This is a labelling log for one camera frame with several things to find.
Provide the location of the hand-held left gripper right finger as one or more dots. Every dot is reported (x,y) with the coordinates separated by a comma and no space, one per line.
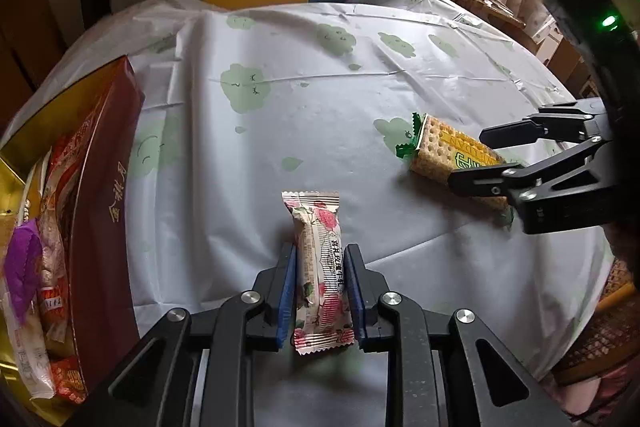
(356,297)

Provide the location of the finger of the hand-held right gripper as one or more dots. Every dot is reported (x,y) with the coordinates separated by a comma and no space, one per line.
(530,130)
(500,179)

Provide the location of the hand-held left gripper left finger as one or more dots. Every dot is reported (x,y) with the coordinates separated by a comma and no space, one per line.
(286,297)

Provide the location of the pink floral snack bar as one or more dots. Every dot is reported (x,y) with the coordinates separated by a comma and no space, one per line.
(320,257)

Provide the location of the yellow green cracker packet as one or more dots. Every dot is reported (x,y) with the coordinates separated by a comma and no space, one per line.
(440,147)

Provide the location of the gold tin box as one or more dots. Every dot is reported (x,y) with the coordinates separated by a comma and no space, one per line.
(105,217)

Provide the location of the large red silver snack bag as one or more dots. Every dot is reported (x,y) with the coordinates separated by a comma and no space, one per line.
(70,157)

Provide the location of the white red speckled snack packet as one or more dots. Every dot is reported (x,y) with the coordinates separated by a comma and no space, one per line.
(30,357)

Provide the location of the purple snack packet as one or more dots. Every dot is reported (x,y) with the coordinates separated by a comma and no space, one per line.
(22,267)

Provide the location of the white carton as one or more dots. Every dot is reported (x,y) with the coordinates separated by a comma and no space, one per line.
(547,34)

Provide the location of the brown wooden cabinet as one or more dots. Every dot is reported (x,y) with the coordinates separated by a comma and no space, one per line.
(567,59)

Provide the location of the wooden bedside table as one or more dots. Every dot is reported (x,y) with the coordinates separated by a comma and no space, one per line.
(500,14)

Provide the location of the wicker chair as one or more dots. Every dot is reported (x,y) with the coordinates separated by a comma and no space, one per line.
(600,337)

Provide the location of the pink cloth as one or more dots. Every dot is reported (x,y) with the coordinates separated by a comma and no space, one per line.
(600,402)

